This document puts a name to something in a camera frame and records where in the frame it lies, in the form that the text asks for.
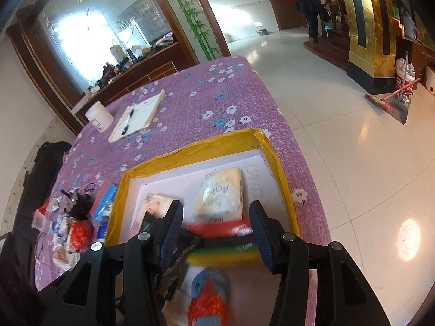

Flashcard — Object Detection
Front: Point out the red plastic bag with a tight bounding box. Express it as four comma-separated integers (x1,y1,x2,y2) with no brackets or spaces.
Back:
66,219,93,252

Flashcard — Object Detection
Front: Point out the pink tissue pack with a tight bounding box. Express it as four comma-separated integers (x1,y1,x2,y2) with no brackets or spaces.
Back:
136,193,173,224

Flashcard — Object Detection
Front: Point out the blue red sponge pack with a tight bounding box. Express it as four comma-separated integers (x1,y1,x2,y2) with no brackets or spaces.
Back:
89,182,118,221

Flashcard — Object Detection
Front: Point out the blue red knitted doll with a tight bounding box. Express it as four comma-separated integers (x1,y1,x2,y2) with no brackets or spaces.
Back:
187,268,231,326

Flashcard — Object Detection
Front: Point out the bagged multicolour sponge stack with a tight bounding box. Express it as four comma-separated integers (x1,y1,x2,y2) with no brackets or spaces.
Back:
183,217,261,267

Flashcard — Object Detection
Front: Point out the white printed tissue pack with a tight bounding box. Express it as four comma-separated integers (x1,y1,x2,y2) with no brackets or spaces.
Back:
193,166,243,223

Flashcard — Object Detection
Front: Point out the black foil snack bag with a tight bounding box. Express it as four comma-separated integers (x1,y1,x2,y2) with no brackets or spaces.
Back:
155,229,201,301

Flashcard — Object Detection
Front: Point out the white red-print plastic bag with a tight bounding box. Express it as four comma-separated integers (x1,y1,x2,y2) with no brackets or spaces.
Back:
52,214,80,271

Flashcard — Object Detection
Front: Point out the black pen holder cup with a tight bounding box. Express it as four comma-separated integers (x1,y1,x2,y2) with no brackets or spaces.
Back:
60,189,94,221

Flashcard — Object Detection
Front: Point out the black sofa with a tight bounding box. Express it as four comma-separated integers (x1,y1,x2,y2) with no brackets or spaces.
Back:
1,141,71,325

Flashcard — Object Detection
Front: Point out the clear plastic cup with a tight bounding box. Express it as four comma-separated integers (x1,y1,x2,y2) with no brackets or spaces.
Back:
31,210,47,232

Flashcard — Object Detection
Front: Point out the yellow shallow cardboard tray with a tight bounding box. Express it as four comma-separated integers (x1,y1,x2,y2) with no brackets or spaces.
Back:
105,128,299,246

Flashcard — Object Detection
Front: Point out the black marker pen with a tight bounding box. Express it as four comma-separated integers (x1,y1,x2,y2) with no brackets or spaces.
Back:
121,108,134,136

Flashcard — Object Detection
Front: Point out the purple floral tablecloth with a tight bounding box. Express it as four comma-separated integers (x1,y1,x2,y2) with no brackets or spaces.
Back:
33,55,333,326

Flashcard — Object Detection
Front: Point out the white plastic jar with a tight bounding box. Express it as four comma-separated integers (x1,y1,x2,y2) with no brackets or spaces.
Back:
85,101,114,133

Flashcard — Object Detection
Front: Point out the white paper notepad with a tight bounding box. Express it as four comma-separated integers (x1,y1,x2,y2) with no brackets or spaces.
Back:
108,90,166,143

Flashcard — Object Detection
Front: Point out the metal dustpan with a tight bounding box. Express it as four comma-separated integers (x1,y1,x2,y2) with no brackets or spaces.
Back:
389,52,408,124

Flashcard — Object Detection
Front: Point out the wooden sideboard counter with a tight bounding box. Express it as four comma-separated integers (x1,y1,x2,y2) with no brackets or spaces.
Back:
77,43,198,124

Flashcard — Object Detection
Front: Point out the white bucket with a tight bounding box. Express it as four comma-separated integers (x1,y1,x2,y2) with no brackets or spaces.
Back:
395,58,416,91

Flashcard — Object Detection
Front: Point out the gold pillar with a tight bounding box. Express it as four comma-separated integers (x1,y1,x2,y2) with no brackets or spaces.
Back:
343,0,397,94

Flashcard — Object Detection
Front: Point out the bamboo painted glass panel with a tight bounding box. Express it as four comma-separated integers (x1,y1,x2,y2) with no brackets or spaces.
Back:
168,0,222,62

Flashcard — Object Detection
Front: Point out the person in dark jacket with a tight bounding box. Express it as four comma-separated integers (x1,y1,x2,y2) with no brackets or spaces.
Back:
296,0,326,44

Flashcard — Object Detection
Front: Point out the broom with red handle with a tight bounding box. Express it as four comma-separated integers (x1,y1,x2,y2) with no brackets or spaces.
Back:
364,78,420,113

